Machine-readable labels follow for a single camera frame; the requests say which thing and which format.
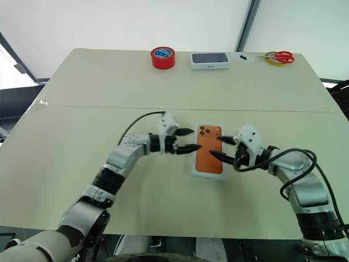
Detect red handled scissors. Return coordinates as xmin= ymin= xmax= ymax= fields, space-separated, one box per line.
xmin=256 ymin=50 xmax=296 ymax=65

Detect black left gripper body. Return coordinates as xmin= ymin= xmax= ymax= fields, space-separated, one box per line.
xmin=164 ymin=134 xmax=179 ymax=154

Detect grey metal frame bar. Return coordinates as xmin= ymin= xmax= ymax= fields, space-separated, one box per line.
xmin=0 ymin=31 xmax=39 ymax=84
xmin=236 ymin=0 xmax=264 ymax=52

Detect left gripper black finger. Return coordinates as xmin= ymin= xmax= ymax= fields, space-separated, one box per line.
xmin=174 ymin=144 xmax=203 ymax=156
xmin=174 ymin=127 xmax=195 ymax=138

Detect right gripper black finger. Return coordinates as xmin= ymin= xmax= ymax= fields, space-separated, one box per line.
xmin=217 ymin=135 xmax=237 ymax=145
xmin=208 ymin=149 xmax=236 ymax=165

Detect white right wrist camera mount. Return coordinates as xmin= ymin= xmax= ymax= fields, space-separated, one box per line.
xmin=231 ymin=123 xmax=263 ymax=167

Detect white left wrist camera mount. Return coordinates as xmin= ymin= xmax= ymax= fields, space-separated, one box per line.
xmin=157 ymin=112 xmax=180 ymax=155

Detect red tape roll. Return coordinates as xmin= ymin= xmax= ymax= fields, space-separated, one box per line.
xmin=150 ymin=46 xmax=177 ymax=70

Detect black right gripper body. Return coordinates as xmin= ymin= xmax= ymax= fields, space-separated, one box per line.
xmin=233 ymin=142 xmax=250 ymax=168

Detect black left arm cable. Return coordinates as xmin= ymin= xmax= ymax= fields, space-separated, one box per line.
xmin=117 ymin=110 xmax=166 ymax=146

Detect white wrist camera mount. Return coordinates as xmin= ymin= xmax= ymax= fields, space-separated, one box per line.
xmin=157 ymin=112 xmax=180 ymax=155
xmin=231 ymin=123 xmax=263 ymax=167

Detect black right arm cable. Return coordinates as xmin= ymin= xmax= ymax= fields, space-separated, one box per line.
xmin=233 ymin=148 xmax=347 ymax=233

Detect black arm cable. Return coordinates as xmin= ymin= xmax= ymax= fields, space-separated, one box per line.
xmin=233 ymin=148 xmax=347 ymax=233
xmin=117 ymin=110 xmax=166 ymax=146

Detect thin yellow tape roll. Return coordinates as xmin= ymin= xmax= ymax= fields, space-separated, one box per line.
xmin=266 ymin=51 xmax=287 ymax=67

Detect white box dark phone print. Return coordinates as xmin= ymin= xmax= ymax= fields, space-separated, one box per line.
xmin=189 ymin=51 xmax=233 ymax=70

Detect white round disc black mark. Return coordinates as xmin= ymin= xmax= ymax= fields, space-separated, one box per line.
xmin=231 ymin=51 xmax=256 ymax=65

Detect white box lid orange phone print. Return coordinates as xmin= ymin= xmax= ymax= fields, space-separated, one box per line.
xmin=190 ymin=122 xmax=228 ymax=181

